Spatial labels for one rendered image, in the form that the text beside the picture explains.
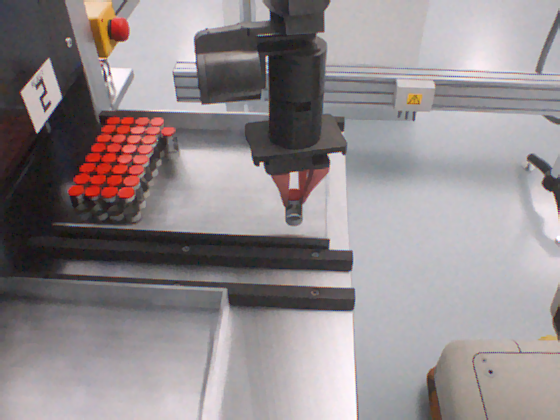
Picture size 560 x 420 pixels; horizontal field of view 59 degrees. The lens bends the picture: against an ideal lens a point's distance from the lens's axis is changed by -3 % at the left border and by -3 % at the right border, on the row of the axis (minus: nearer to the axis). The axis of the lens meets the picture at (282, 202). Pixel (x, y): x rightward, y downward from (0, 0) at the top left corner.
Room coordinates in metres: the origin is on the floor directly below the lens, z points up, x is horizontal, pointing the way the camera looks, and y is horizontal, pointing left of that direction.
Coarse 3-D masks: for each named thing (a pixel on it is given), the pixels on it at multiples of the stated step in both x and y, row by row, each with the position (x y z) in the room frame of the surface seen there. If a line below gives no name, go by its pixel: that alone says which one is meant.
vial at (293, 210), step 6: (288, 204) 0.44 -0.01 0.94; (294, 204) 0.44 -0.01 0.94; (300, 204) 0.44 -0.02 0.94; (288, 210) 0.44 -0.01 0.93; (294, 210) 0.44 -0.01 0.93; (300, 210) 0.44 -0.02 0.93; (288, 216) 0.44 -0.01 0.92; (294, 216) 0.44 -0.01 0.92; (300, 216) 0.44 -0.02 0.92; (288, 222) 0.44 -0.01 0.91; (294, 222) 0.44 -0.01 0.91; (300, 222) 0.44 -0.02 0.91
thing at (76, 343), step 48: (0, 288) 0.34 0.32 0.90; (48, 288) 0.34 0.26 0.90; (96, 288) 0.34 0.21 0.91; (144, 288) 0.33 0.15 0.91; (192, 288) 0.33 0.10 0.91; (0, 336) 0.29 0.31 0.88; (48, 336) 0.29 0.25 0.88; (96, 336) 0.29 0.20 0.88; (144, 336) 0.29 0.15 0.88; (192, 336) 0.29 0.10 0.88; (0, 384) 0.24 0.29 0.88; (48, 384) 0.24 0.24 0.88; (96, 384) 0.24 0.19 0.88; (144, 384) 0.24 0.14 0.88; (192, 384) 0.24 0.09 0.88
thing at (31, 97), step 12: (48, 60) 0.60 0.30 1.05; (48, 72) 0.59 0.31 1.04; (48, 84) 0.58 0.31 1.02; (24, 96) 0.52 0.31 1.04; (36, 96) 0.54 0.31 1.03; (48, 96) 0.57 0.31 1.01; (60, 96) 0.60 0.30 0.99; (36, 108) 0.53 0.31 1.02; (48, 108) 0.56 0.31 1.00; (36, 120) 0.52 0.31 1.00; (36, 132) 0.52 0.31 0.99
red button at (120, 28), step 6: (114, 18) 0.81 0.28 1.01; (120, 18) 0.80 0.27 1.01; (114, 24) 0.79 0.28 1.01; (120, 24) 0.79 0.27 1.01; (126, 24) 0.80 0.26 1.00; (114, 30) 0.79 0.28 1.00; (120, 30) 0.79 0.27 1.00; (126, 30) 0.80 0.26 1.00; (114, 36) 0.79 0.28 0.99; (120, 36) 0.79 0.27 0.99; (126, 36) 0.80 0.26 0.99
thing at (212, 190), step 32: (192, 128) 0.68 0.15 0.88; (224, 128) 0.67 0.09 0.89; (192, 160) 0.60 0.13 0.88; (224, 160) 0.59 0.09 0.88; (160, 192) 0.52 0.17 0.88; (192, 192) 0.52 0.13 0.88; (224, 192) 0.52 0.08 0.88; (256, 192) 0.52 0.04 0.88; (320, 192) 0.52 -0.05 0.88; (64, 224) 0.43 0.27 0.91; (96, 224) 0.46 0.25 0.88; (128, 224) 0.46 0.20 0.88; (160, 224) 0.46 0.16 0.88; (192, 224) 0.46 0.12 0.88; (224, 224) 0.46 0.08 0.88; (256, 224) 0.46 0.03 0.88; (320, 224) 0.46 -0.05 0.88
